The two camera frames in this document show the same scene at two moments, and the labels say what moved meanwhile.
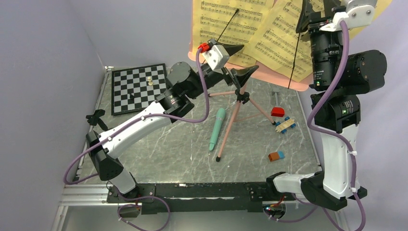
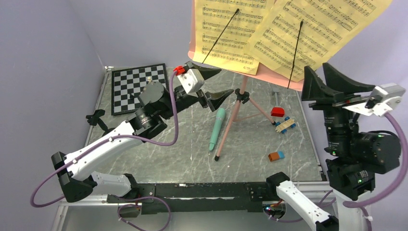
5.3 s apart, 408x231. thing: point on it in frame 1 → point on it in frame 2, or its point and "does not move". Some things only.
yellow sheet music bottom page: (277, 44) does not move
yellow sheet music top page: (232, 21) does not move
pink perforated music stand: (242, 95) does not move
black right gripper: (308, 15) → (326, 97)
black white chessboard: (134, 88) does not move
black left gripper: (242, 75) → (217, 98)
